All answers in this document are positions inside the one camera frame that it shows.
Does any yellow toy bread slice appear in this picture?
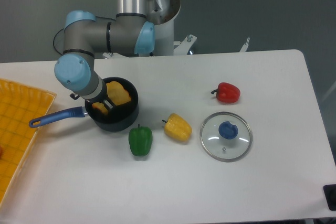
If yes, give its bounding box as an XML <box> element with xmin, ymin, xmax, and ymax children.
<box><xmin>92</xmin><ymin>81</ymin><xmax>132</xmax><ymax>115</ymax></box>

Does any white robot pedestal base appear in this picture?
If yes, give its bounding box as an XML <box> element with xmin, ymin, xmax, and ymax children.
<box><xmin>102</xmin><ymin>0</ymin><xmax>197</xmax><ymax>57</ymax></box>

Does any glass lid blue knob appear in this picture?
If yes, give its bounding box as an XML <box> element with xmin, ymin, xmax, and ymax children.
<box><xmin>199</xmin><ymin>112</ymin><xmax>253</xmax><ymax>163</ymax></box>

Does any yellow woven basket tray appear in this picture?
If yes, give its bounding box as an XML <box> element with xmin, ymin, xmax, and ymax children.
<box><xmin>1</xmin><ymin>79</ymin><xmax>56</xmax><ymax>204</ymax></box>

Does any black device at table edge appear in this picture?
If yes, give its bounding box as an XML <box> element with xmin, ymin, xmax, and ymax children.
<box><xmin>323</xmin><ymin>184</ymin><xmax>336</xmax><ymax>211</ymax></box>

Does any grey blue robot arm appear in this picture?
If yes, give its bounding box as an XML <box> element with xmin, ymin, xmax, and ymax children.
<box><xmin>54</xmin><ymin>0</ymin><xmax>155</xmax><ymax>110</ymax></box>

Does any black pot blue handle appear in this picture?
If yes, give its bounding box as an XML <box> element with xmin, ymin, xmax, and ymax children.
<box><xmin>29</xmin><ymin>77</ymin><xmax>139</xmax><ymax>132</ymax></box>

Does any green toy bell pepper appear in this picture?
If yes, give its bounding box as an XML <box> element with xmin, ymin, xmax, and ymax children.
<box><xmin>128</xmin><ymin>124</ymin><xmax>153</xmax><ymax>157</ymax></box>

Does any yellow toy bell pepper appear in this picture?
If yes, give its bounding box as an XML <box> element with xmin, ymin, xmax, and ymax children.
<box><xmin>162</xmin><ymin>113</ymin><xmax>192</xmax><ymax>142</ymax></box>

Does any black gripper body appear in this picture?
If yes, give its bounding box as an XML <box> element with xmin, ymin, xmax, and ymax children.
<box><xmin>70</xmin><ymin>92</ymin><xmax>108</xmax><ymax>103</ymax></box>

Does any red toy bell pepper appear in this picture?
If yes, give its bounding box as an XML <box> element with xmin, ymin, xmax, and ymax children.
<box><xmin>211</xmin><ymin>82</ymin><xmax>240</xmax><ymax>103</ymax></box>

